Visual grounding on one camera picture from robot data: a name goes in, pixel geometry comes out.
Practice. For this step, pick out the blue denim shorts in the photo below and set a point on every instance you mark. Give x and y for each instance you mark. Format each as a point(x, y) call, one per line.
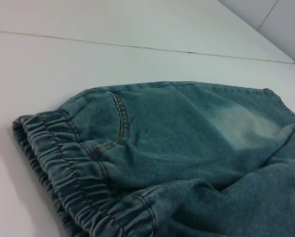
point(177, 160)

